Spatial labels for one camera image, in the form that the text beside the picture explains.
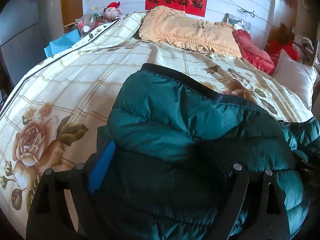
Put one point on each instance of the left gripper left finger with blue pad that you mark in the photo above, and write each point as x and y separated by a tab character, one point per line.
49	217

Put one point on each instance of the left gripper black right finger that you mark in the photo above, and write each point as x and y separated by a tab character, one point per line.
254	209

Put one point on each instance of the dark green quilted jacket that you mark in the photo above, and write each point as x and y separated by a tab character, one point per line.
176	144

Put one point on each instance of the floral cream bed sheet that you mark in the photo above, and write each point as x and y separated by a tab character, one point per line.
51	117

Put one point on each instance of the white pillow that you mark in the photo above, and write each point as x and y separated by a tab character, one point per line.
299	78

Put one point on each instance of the blue paper bag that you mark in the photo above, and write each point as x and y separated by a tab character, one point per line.
64	42

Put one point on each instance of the red ruffled cushion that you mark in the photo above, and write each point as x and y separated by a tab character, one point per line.
253	54

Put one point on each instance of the grey refrigerator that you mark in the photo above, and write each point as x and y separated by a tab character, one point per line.
22	43

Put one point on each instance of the wooden chair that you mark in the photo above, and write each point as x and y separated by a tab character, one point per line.
298	47

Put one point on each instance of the clear bag of items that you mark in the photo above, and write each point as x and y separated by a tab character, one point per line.
89	21

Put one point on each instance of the framed photo on bed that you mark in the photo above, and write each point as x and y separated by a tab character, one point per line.
238	23

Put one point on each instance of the pink pig plush toy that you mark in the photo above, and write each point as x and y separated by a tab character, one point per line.
112	12

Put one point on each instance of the yellow ruffled pillow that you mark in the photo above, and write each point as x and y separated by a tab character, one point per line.
165	25

